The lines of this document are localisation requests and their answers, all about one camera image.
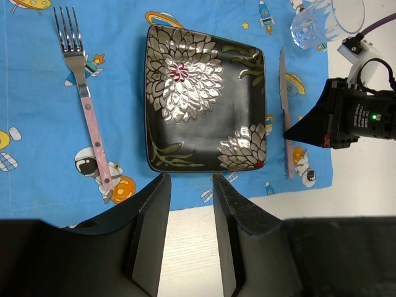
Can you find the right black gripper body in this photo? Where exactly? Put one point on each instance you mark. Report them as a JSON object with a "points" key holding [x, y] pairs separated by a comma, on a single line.
{"points": [[343, 114]]}

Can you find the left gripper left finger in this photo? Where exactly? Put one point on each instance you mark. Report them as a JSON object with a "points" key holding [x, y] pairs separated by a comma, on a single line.
{"points": [[116, 253]]}

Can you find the fork with pink handle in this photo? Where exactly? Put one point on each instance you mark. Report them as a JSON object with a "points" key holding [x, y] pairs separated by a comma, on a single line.
{"points": [[73, 52]]}

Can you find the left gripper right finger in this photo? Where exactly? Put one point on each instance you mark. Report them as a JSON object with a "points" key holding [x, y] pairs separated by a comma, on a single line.
{"points": [[262, 255]]}

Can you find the knife with pink handle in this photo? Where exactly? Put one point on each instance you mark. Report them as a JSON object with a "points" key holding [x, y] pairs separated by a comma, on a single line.
{"points": [[286, 116]]}

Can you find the black floral square plate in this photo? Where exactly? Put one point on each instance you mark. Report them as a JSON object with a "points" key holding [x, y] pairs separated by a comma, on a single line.
{"points": [[204, 103]]}

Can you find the blue space-print cloth placemat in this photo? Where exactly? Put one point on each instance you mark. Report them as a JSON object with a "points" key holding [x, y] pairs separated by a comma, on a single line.
{"points": [[43, 125]]}

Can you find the clear plastic cup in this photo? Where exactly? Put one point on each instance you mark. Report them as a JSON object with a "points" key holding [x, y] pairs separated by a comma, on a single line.
{"points": [[318, 22]]}

